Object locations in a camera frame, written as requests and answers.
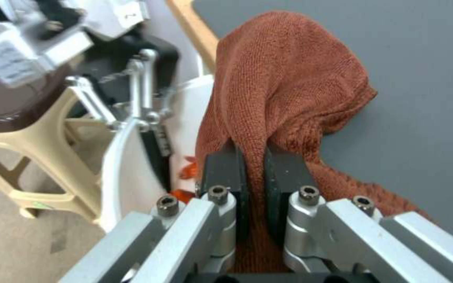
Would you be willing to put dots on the orange cooked shrimp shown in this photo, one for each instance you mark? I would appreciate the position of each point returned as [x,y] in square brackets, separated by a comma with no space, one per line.
[181,196]
[190,172]

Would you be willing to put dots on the light wooden table edge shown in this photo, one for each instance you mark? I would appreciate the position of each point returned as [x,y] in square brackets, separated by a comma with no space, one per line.
[195,32]

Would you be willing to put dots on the white plastic takeout container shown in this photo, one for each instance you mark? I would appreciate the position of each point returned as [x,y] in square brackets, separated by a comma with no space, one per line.
[132,177]

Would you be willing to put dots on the beige plastic stool brown seat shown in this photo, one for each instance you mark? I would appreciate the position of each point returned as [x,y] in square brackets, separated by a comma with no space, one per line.
[34,138]

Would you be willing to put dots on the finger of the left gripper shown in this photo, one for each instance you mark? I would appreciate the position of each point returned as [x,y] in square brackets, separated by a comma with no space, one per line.
[93,100]
[144,85]

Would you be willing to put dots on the rust brown knitted towel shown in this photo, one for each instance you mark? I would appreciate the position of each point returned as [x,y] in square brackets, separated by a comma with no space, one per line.
[289,73]

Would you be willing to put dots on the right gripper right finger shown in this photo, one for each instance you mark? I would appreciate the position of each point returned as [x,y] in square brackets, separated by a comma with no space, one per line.
[328,227]

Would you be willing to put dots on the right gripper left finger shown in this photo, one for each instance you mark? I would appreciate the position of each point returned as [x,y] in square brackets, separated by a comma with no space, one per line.
[195,224]

